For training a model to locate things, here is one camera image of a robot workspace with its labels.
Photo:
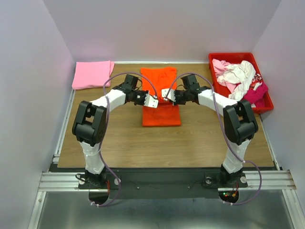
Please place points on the orange t-shirt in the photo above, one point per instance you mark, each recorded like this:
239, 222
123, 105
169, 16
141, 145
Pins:
166, 114

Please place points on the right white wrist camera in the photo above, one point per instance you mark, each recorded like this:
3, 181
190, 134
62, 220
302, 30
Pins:
168, 95

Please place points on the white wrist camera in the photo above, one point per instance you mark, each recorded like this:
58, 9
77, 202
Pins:
151, 101
168, 95

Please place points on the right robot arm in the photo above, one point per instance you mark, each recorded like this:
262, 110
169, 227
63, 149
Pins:
236, 118

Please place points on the white garment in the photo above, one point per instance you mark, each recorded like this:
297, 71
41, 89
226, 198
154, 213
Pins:
239, 78

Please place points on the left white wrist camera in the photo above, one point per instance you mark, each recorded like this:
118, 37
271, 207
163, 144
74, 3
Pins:
151, 101

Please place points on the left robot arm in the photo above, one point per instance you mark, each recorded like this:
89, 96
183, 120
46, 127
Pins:
91, 122

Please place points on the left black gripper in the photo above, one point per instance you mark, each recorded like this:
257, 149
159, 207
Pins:
144, 93

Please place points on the light pink garment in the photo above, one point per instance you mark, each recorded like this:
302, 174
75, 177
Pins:
220, 66

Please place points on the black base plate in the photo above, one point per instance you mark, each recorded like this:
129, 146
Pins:
148, 183

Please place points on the aluminium rail frame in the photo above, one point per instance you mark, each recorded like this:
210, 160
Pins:
197, 143

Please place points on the folded pink t-shirt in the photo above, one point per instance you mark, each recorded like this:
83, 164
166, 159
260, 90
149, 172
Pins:
91, 74

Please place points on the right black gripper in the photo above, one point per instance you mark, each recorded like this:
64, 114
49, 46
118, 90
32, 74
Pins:
177, 102

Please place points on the magenta garment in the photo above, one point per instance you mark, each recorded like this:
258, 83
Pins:
255, 96

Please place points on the red plastic bin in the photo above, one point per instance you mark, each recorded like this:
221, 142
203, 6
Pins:
237, 57

